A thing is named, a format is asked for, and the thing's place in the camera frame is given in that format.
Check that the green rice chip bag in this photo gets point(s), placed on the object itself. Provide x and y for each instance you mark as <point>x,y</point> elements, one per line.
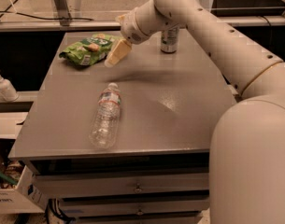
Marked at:
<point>90,50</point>

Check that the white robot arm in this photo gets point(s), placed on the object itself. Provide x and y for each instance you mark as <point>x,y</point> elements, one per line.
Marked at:
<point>247,151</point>

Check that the white cardboard box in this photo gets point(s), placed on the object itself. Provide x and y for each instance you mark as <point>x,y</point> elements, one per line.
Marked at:
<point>25,197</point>

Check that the grey drawer cabinet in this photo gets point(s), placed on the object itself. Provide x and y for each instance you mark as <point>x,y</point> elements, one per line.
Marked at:
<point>127,144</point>

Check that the clear plastic water bottle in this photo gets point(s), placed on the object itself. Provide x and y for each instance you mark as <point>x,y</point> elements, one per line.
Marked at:
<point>106,122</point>

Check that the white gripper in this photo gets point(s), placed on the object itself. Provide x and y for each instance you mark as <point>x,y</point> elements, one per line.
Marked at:
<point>130,26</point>

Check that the white pump dispenser bottle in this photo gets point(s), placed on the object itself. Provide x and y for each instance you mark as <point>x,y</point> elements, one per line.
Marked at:
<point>7,91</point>

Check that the metal frame rail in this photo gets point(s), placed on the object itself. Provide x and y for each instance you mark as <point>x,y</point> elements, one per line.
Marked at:
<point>35,26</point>

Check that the silver soda can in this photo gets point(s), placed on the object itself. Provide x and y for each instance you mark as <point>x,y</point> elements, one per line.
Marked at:
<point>169,40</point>

